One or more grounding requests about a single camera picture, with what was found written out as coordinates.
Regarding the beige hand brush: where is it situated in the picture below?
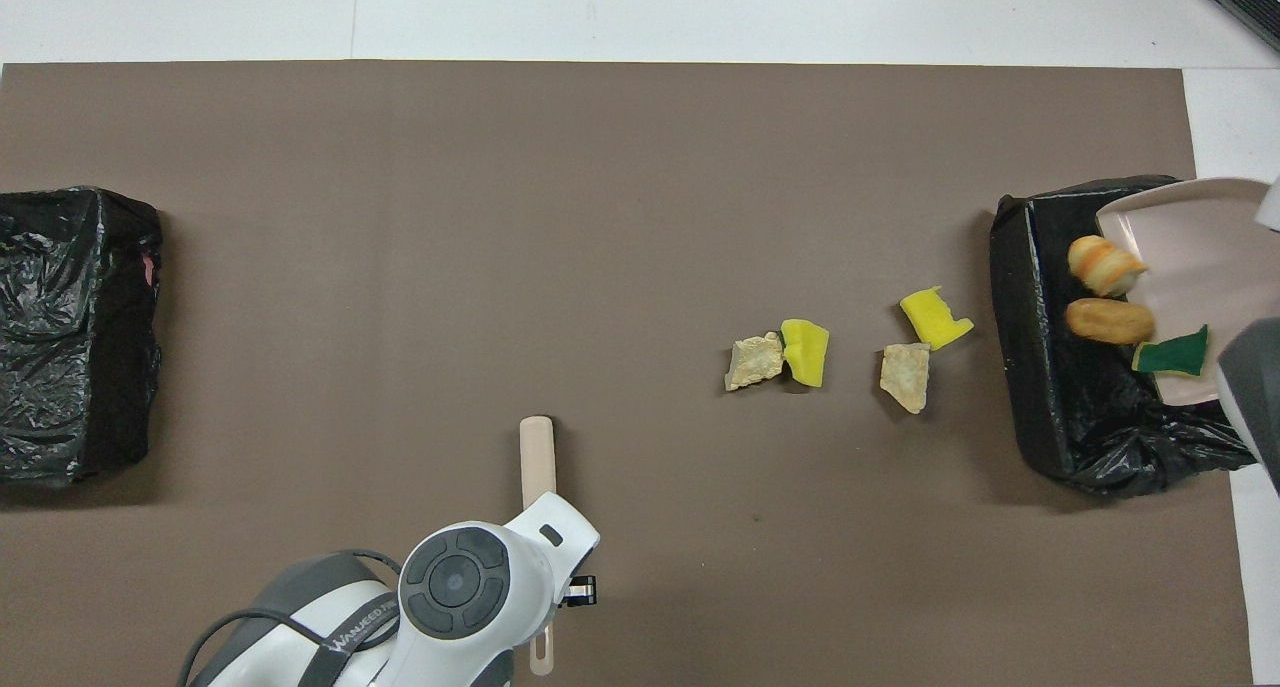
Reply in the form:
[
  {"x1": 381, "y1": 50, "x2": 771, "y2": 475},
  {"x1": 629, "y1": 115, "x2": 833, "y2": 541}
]
[{"x1": 519, "y1": 416, "x2": 557, "y2": 676}]

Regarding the brown toy bread roll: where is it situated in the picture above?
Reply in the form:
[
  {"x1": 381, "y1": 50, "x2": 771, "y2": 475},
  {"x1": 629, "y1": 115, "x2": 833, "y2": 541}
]
[{"x1": 1064, "y1": 298, "x2": 1157, "y2": 346}]

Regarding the striped toy croissant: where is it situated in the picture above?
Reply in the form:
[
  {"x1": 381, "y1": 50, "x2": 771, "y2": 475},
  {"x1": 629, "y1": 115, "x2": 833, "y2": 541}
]
[{"x1": 1067, "y1": 235, "x2": 1149, "y2": 298}]

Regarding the yellow green sponge piece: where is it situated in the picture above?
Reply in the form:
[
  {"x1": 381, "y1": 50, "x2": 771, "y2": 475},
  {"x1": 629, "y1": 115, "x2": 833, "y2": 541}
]
[{"x1": 1132, "y1": 324, "x2": 1211, "y2": 376}]

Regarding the beige plastic dustpan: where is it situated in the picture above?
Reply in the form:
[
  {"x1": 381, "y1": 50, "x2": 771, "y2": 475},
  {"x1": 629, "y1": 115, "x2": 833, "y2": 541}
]
[{"x1": 1095, "y1": 177, "x2": 1280, "y2": 406}]

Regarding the bin with black trash bag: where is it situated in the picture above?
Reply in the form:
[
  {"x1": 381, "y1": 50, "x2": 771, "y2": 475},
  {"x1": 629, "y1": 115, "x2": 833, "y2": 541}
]
[
  {"x1": 0, "y1": 185, "x2": 164, "y2": 488},
  {"x1": 990, "y1": 175, "x2": 1280, "y2": 498}
]

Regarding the small beige foam chunk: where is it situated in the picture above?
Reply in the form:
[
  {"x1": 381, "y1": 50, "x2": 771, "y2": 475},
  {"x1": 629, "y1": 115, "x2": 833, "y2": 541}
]
[{"x1": 725, "y1": 331, "x2": 787, "y2": 393}]

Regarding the yellow sponge wedge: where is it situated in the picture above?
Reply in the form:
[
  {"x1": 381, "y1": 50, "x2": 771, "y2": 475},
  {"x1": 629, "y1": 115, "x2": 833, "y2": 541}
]
[{"x1": 780, "y1": 319, "x2": 830, "y2": 388}]

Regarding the brown table mat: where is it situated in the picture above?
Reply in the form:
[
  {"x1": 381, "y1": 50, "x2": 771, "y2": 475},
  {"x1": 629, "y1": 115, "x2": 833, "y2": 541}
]
[{"x1": 0, "y1": 60, "x2": 1256, "y2": 687}]

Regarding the large beige foam chunk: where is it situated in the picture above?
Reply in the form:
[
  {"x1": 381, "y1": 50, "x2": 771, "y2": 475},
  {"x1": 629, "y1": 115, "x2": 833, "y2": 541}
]
[{"x1": 880, "y1": 343, "x2": 932, "y2": 414}]

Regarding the notched yellow sponge piece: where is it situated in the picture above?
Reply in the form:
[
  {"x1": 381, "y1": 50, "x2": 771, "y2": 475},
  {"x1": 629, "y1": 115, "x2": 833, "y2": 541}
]
[{"x1": 899, "y1": 285, "x2": 975, "y2": 351}]

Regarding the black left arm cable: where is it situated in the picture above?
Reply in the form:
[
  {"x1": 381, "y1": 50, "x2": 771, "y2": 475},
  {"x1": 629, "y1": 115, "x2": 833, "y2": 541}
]
[{"x1": 180, "y1": 550, "x2": 403, "y2": 687}]

